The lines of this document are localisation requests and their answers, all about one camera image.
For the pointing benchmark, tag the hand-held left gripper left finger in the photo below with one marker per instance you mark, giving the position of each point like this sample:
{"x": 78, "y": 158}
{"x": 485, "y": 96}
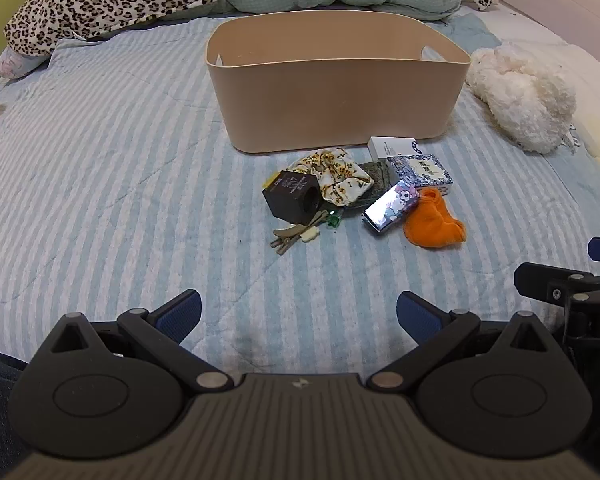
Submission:
{"x": 177, "y": 315}

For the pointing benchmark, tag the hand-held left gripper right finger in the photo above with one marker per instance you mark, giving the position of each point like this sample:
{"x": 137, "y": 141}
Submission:
{"x": 420, "y": 316}

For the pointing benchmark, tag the orange sock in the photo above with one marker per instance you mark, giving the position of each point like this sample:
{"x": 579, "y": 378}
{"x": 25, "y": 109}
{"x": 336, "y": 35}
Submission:
{"x": 432, "y": 225}

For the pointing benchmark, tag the shiny purple cartoon box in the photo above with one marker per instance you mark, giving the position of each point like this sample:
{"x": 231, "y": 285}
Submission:
{"x": 390, "y": 205}

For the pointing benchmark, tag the small green hair clip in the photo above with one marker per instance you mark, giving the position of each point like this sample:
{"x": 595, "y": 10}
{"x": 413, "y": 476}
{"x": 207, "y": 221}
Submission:
{"x": 334, "y": 220}

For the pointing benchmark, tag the brown hair clip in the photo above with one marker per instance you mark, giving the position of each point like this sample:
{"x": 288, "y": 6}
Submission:
{"x": 285, "y": 240}

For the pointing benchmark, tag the blue white patterned box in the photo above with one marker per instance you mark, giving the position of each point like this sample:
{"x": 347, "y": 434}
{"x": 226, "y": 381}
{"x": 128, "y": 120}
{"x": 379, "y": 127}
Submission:
{"x": 422, "y": 170}

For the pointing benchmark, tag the dark green cloth item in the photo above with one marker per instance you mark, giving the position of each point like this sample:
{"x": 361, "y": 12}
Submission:
{"x": 377, "y": 175}

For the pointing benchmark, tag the black cube box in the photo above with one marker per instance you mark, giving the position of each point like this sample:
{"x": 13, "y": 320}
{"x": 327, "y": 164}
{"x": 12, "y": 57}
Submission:
{"x": 287, "y": 195}

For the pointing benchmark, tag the floral fabric scrunchie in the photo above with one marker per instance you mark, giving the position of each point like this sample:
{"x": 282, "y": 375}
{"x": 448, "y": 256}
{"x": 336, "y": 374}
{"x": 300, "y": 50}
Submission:
{"x": 335, "y": 170}

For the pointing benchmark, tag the small white box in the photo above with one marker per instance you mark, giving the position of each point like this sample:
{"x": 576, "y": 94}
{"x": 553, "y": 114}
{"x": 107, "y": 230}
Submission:
{"x": 390, "y": 147}

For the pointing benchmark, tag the beige plastic storage bin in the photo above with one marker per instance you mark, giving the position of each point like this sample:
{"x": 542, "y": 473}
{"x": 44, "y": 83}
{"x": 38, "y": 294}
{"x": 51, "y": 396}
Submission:
{"x": 330, "y": 105}

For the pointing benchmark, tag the blue striped bed sheet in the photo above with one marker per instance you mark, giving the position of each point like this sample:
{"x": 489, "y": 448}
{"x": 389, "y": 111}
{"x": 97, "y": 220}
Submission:
{"x": 105, "y": 160}

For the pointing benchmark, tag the white plush toy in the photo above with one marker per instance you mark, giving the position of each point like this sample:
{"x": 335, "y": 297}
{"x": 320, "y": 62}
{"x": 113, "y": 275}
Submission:
{"x": 520, "y": 95}

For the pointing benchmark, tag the plain light blue cloth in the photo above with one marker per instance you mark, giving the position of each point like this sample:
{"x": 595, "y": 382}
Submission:
{"x": 475, "y": 27}

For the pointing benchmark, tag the pink white cloth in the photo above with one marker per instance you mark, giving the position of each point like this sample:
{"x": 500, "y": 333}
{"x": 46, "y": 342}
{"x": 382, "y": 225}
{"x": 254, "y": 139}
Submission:
{"x": 12, "y": 62}

